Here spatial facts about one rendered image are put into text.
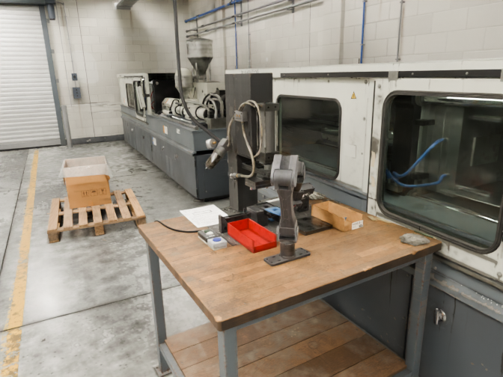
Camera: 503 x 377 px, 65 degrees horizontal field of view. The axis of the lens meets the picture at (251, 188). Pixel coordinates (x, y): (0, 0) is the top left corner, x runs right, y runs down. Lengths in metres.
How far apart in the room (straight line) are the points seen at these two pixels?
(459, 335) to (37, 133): 10.06
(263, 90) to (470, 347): 1.52
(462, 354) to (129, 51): 10.13
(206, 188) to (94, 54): 6.52
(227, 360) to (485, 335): 1.15
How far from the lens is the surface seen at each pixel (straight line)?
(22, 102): 10.85
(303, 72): 2.70
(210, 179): 5.16
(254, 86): 1.95
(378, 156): 2.19
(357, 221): 2.05
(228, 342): 1.41
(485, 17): 4.45
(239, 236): 1.81
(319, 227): 1.96
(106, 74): 10.96
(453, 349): 2.21
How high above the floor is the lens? 1.65
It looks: 16 degrees down
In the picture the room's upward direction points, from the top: 1 degrees counter-clockwise
